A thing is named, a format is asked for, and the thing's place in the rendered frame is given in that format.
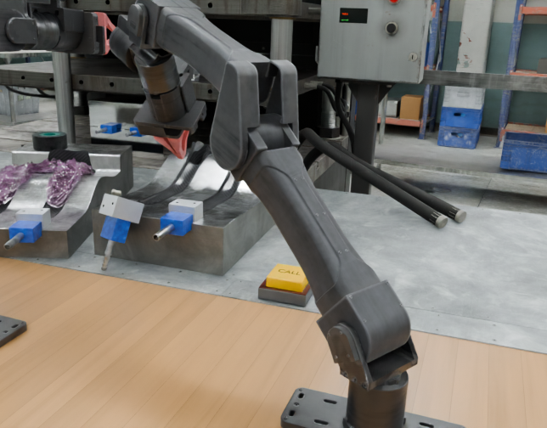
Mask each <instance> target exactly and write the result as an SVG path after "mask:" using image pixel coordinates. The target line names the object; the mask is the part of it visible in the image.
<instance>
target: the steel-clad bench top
mask: <svg viewBox="0 0 547 428"><path fill-rule="evenodd" d="M11 164H12V153H9V152H2V151H0V170H1V169H2V168H4V167H5V166H8V165H11ZM158 171H159V170H154V169H147V168H139V167H133V187H132V188H131V190H130V191H129V192H128V193H127V194H130V193H132V192H134V191H137V190H139V189H142V188H144V187H146V186H147V185H148V184H149V183H150V182H151V181H152V180H153V179H154V177H155V175H156V174H157V172H158ZM317 191H318V192H319V195H320V196H321V198H322V199H323V201H324V203H325V204H326V205H327V207H328V209H329V210H330V212H331V214H332V216H333V217H334V219H335V220H336V222H337V223H338V225H339V226H340V228H341V230H342V232H343V233H344V234H345V235H346V237H347V239H348V240H349V242H350V243H351V245H352V247H353V248H354V249H355V251H356V252H357V253H358V254H359V255H360V256H361V258H362V259H363V260H364V261H365V263H366V264H368V265H369V266H370V267H371V268H372V269H373V270H374V271H375V273H376V275H377V276H378V278H379V279H380V281H384V280H386V279H387V281H388V282H389V284H390V285H391V287H392V288H393V290H394V291H395V293H396V294H397V296H398V298H399V300H400V301H401V302H402V303H403V305H404V307H405V309H406V310H407V312H408V315H409V318H410V323H411V330H413V331H418V332H423V333H427V334H433V335H441V336H447V337H451V338H456V339H461V340H466V341H474V342H480V343H484V344H489V345H494V346H503V347H508V348H513V349H517V350H523V351H528V352H536V353H541V354H546V355H547V216H545V215H538V214H530V213H522V212H515V211H501V210H494V209H487V208H479V207H472V206H458V205H453V206H456V207H458V208H460V209H461V210H463V211H466V218H465V220H464V221H463V222H456V221H455V220H453V219H451V218H449V217H448V222H447V224H446V226H445V227H444V228H438V227H436V226H435V225H433V224H432V223H430V222H428V221H427V220H426V219H424V218H423V217H421V216H419V215H418V214H416V213H414V212H413V211H411V210H410V209H409V208H407V207H406V206H404V205H402V204H400V203H399V202H397V201H396V200H394V199H393V198H392V197H386V196H378V195H371V194H357V193H349V192H342V191H335V190H328V189H317ZM445 217H446V216H445ZM0 257H5V258H9V259H15V260H19V261H24V262H33V263H38V264H42V265H48V266H53V267H57V268H66V269H71V270H76V271H81V272H86V273H95V274H99V275H104V276H110V277H114V278H119V279H128V280H133V281H138V282H143V283H147V284H157V285H161V286H166V287H171V288H176V289H180V290H190V291H194V292H200V293H204V294H209V295H214V296H223V297H227V298H233V299H238V300H242V301H251V302H256V303H262V304H266V305H271V306H276V307H284V308H289V309H295V310H299V311H304V312H309V313H318V314H321V313H320V312H319V310H318V308H317V307H316V305H315V302H314V296H313V295H312V296H311V298H310V300H309V301H308V303H307V305H306V306H305V307H302V306H297V305H292V304H287V303H283V302H278V301H269V300H263V299H259V298H258V287H259V286H260V285H261V284H262V282H263V281H264V280H265V279H266V277H267V276H268V275H269V274H270V272H271V271H272V270H273V269H274V267H275V266H276V265H277V264H278V263H279V264H285V265H290V266H296V267H300V265H299V263H298V261H297V260H296V258H295V257H294V255H293V253H292V251H291V250H290V247H289V246H288V245H287V243H286V241H285V239H284V237H283V236H282V234H281V232H280V231H279V229H278V227H277V225H276V224H275V225H274V226H272V227H271V228H270V229H269V230H268V231H267V232H266V233H265V234H264V235H263V236H262V237H261V238H260V239H259V240H258V241H257V242H256V243H255V244H254V245H253V246H252V247H251V248H250V249H249V250H248V251H247V252H246V253H245V254H244V255H243V256H242V257H241V258H240V259H239V260H238V261H237V262H236V263H235V264H234V265H233V266H232V267H231V268H230V269H229V270H228V271H227V272H226V273H225V274H224V275H223V276H220V275H215V274H209V273H200V272H195V271H189V270H184V269H179V268H174V267H164V266H159V265H155V264H149V263H144V262H135V261H129V260H124V259H119V258H114V257H111V258H110V259H109V263H108V267H107V269H106V271H103V270H101V267H102V263H103V260H104V256H99V255H94V242H93V232H92V233H91V234H90V235H89V236H88V238H87V239H86V240H85V241H84V242H83V243H82V245H81V246H80V247H79V248H78V249H77V250H76V251H75V253H74V254H73V255H72V256H71V257H70V258H69V259H62V258H39V257H15V256H0Z"/></svg>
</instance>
